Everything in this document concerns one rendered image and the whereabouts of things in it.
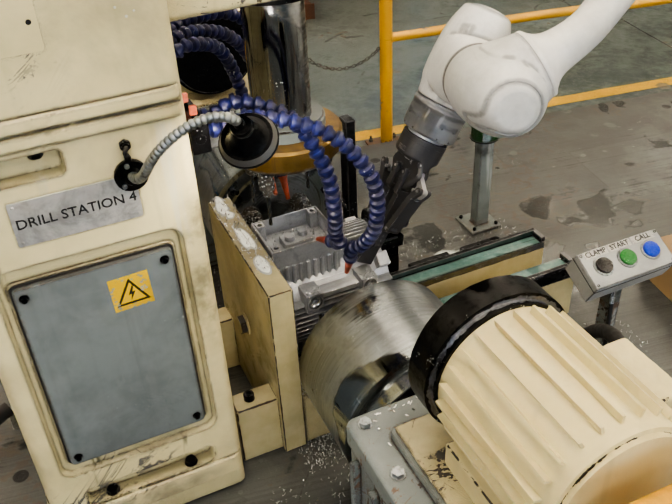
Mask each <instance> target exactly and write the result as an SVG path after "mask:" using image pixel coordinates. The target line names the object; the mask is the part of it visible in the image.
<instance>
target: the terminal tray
mask: <svg viewBox="0 0 672 504"><path fill-rule="evenodd" d="M272 221H273V225H272V226H270V225H269V219H266V220H262V221H259V222H255V223H252V224H251V228H252V231H253V233H254V234H255V233H256V232H257V233H256V235H255V236H256V237H258V238H257V239H258V240H259V242H260V243H261V245H262V246H263V248H264V247H265V248H264V249H265V250H266V252H267V253H268V254H269V256H270V258H272V257H273V259H274V260H273V259H272V261H275V262H274V264H275V265H276V266H277V268H278V269H279V271H280V272H281V274H282V275H283V277H284V278H285V280H286V281H287V280H289V281H290V282H293V283H294V284H297V280H300V281H302V282H303V281H304V278H306V277H307V278H308V279H311V276H313V275H314V276H315V277H318V274H319V273H321V275H324V274H325V271H328V272H329V273H331V272H332V269H334V270H335V271H338V267H341V258H340V253H341V249H340V250H334V249H333V248H328V247H327V246H326V245H325V244H324V243H322V242H319V241H317V240H316V237H319V236H323V235H324V236H327V235H328V231H327V228H328V220H327V218H326V217H325V216H324V215H323V214H322V213H321V211H320V210H319V209H318V208H317V207H316V206H312V207H308V208H305V209H301V210H298V211H294V212H291V213H287V214H284V215H280V216H277V217H273V218H272ZM302 226H303V227H302ZM295 227H297V231H295ZM292 228H294V232H293V229H292ZM308 229H309V230H308ZM313 229H314V233H315V235H313V233H312V231H313ZM315 229H316V231H315ZM288 231H289V232H290V231H291V233H289V232H288ZM308 231H309V232H308ZM310 231H311V232H310ZM283 232H284V233H283ZM285 232H286V233H285ZM282 233H283V235H282ZM274 234H278V235H274ZM272 236H273V237H272ZM312 236H314V237H312ZM272 238H273V239H272ZM268 239H269V240H270V241H269V240H268ZM271 240H273V241H271ZM274 240H275V241H276V242H274ZM273 243H274V245H273Z"/></svg>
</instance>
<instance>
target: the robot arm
mask: <svg viewBox="0 0 672 504"><path fill-rule="evenodd" d="M634 2H635V0H584V2H583V3H582V4H581V5H580V7H579V8H578V9H577V10H576V11H575V12H574V13H573V14H572V15H570V16H569V17H568V18H567V19H565V20H564V21H563V22H561V23H560V24H558V25H557V26H555V27H553V28H551V29H549V30H547V31H545V32H542V33H538V34H529V33H525V32H522V31H517V32H515V33H513V34H511V22H510V20H509V19H508V18H507V17H505V16H504V15H503V14H501V13H500V12H498V11H496V10H495V9H493V8H491V7H488V6H486V5H482V4H478V3H466V4H464V5H463V6H462V7H461V8H460V9H459V10H458V11H457V12H456V13H455V14H454V15H453V16H452V18H451V19H450V20H449V22H448V23H447V24H446V26H445V27H444V29H443V30H442V32H441V34H440V35H439V37H438V39H437V41H436V43H435V44H434V46H433V48H432V51H431V53H430V55H429V57H428V59H427V62H426V64H425V67H424V69H423V73H422V79H421V83H420V85H419V88H418V90H417V92H416V93H415V95H414V98H413V100H412V102H411V104H410V106H409V108H408V110H407V112H406V114H405V116H404V122H405V124H406V125H407V126H404V128H403V130H402V132H401V134H400V136H399V138H398V140H397V142H396V148H397V149H398V151H397V152H396V153H395V154H394V156H393V157H390V158H389V157H385V156H383V157H382V159H381V165H380V171H379V174H380V178H379V179H381V180H382V182H383V189H384V191H385V196H384V198H385V200H386V204H385V205H384V206H385V209H386V211H385V213H384V215H385V220H384V221H383V222H384V226H383V228H382V233H381V234H380V236H379V238H378V240H377V241H375V243H374V245H372V246H371V247H370V248H369V249H368V250H366V251H364V252H363V253H362V254H358V255H357V256H358V259H357V262H360V263H365V264H372V262H373V260H374V258H375V256H376V254H377V252H378V250H379V249H380V248H381V246H382V244H383V242H384V241H385V239H386V237H387V235H388V234H389V233H393V234H399V232H400V231H401V230H402V229H403V227H404V226H405V225H406V223H407V222H408V221H409V219H410V218H411V217H412V215H413V214H414V213H415V212H416V210H417V209H418V208H419V206H420V205H421V204H422V202H424V201H425V200H427V199H428V198H430V196H431V191H429V190H427V189H426V184H425V182H426V181H427V179H428V174H429V171H430V169H431V168H433V167H435V166H437V165H438V163H439V162H440V160H441V158H442V156H443V154H444V152H445V150H446V148H447V146H446V145H453V144H454V143H455V141H456V139H457V137H458V135H459V133H460V131H461V129H462V127H463V125H464V124H465V122H467V123H468V124H469V125H470V126H472V127H473V128H475V129H477V130H478V131H480V132H482V133H484V134H487V135H489V136H493V137H498V138H513V137H517V136H520V135H523V134H525V133H527V132H529V131H530V130H531V129H533V128H534V127H535V126H536V125H537V124H538V123H539V122H540V120H541V119H542V117H543V115H544V113H545V111H546V108H547V105H548V103H549V101H550V100H551V99H552V98H553V97H554V96H556V95H557V94H558V87H559V83H560V81H561V79H562V77H563V76H564V74H565V73H566V72H567V71H568V70H569V69H570V68H571V67H573V66H574V65H575V64H576V63H577V62H579V61H580V60H581V59H582V58H583V57H585V56H586V55H587V54H588V53H589V52H590V51H591V50H593V49H594V48H595V47H596V46H597V45H598V44H599V43H600V42H601V41H602V40H603V39H604V38H605V37H606V35H607V34H608V33H609V32H610V31H611V30H612V29H613V27H614V26H615V25H616V24H617V22H618V21H619V20H620V19H621V18H622V16H623V15H624V14H625V13H626V11H627V10H628V9H629V8H630V6H631V5H632V4H633V3H634Z"/></svg>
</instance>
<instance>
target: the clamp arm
mask: <svg viewBox="0 0 672 504"><path fill-rule="evenodd" d="M339 119H340V120H341V122H342V132H343V133H344V137H345V138H351V139H352V140H353V144H354V146H355V145H356V136H355V120H354V119H353V118H352V117H351V116H350V115H349V114H346V115H342V116H339ZM346 155H347V154H341V153H340V156H341V178H342V199H341V203H342V207H343V220H344V219H345V218H348V217H352V216H355V218H358V199H357V169H356V168H355V167H354V165H353V161H349V160H348V159H347V158H346Z"/></svg>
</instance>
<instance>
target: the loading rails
mask: <svg viewBox="0 0 672 504"><path fill-rule="evenodd" d="M544 241H545V236H544V235H543V234H542V233H540V232H539V231H538V230H536V229H534V228H530V229H527V230H524V231H521V232H518V233H515V234H511V235H508V236H505V237H502V238H499V239H496V240H493V241H490V242H486V243H483V244H480V245H477V246H474V247H471V248H468V249H465V250H461V251H458V252H455V253H452V254H449V255H446V256H443V257H439V258H436V259H433V260H430V261H427V262H424V263H421V264H418V265H414V266H411V267H408V268H405V269H402V270H399V271H396V272H392V273H390V275H391V276H392V277H393V278H392V279H391V280H408V281H413V282H416V283H419V284H422V285H423V286H425V287H427V288H428V289H430V290H431V291H432V292H433V293H434V294H435V295H436V296H437V297H438V299H439V300H440V301H441V302H442V303H443V304H444V303H445V302H447V301H448V300H449V299H450V298H451V297H453V296H454V295H456V294H457V293H459V292H460V291H462V290H464V289H465V288H467V287H469V286H471V285H473V284H476V283H478V282H481V281H483V280H485V279H489V278H493V277H496V276H503V275H519V276H523V277H527V278H529V279H531V280H533V281H535V282H536V283H537V284H538V285H539V286H540V287H542V288H543V289H544V290H545V291H546V292H547V293H548V294H549V295H550V296H552V297H553V298H554V299H555V300H556V301H557V302H558V303H559V304H560V305H561V306H562V308H563V309H564V311H565V313H568V312H569V306H570V300H571V294H572V288H573V281H572V279H571V278H570V276H569V274H568V273H567V271H566V269H565V268H566V267H567V266H568V264H569V263H570V262H571V261H572V260H573V259H572V258H571V257H570V256H568V255H567V254H566V253H565V252H561V253H560V256H559V258H557V259H554V260H552V261H549V262H546V263H543V264H542V257H543V249H544V248H543V247H544V243H545V242H544Z"/></svg>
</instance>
